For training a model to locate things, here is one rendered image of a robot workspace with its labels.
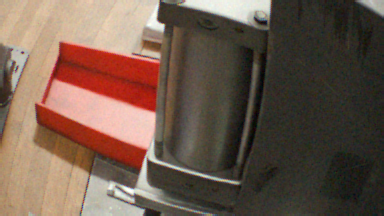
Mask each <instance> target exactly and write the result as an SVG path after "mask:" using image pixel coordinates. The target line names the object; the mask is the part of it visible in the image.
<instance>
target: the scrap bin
mask: <svg viewBox="0 0 384 216"><path fill-rule="evenodd" d="M158 76H159V61H157V60H154V59H148V58H145V57H141V56H136V55H132V54H126V53H124V52H123V53H121V52H118V51H113V50H108V49H103V48H101V47H100V48H98V47H96V46H95V47H94V46H89V45H84V44H80V43H79V44H78V43H76V42H75V43H73V42H70V41H68V42H67V41H66V40H65V41H63V40H60V41H59V52H58V55H57V57H56V59H55V62H54V64H53V65H52V69H51V71H50V74H49V76H48V79H47V81H46V84H45V86H44V89H43V93H42V95H41V98H40V101H39V102H37V101H35V111H36V121H37V124H39V125H42V126H43V127H45V128H47V129H49V130H50V131H52V132H54V133H56V134H58V135H60V136H62V137H64V138H66V139H68V140H71V141H73V142H75V143H77V144H79V145H81V146H83V147H86V148H88V149H90V150H91V151H93V152H95V153H98V154H101V155H103V156H105V157H107V158H109V159H111V160H114V161H116V162H119V163H122V164H124V165H125V166H128V167H130V168H134V169H137V170H139V171H140V170H141V168H142V166H143V161H144V159H145V156H146V154H147V152H146V151H147V150H148V147H149V145H150V142H151V140H152V138H153V134H154V132H155V130H154V126H155V109H156V92H157V87H158Z"/></svg>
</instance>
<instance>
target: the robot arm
mask: <svg viewBox="0 0 384 216"><path fill-rule="evenodd" d="M28 57H29V50H28V49H25V48H23V47H18V46H14V45H9V46H7V45H4V44H3V43H1V41H0V120H1V121H0V143H1V138H2V135H3V131H4V127H5V124H6V120H7V116H8V113H9V109H10V107H11V104H12V101H13V97H14V94H15V91H16V88H17V85H18V82H19V80H20V78H21V75H22V72H23V69H24V68H25V65H26V62H27V60H28ZM17 69H18V70H17ZM16 71H17V72H16Z"/></svg>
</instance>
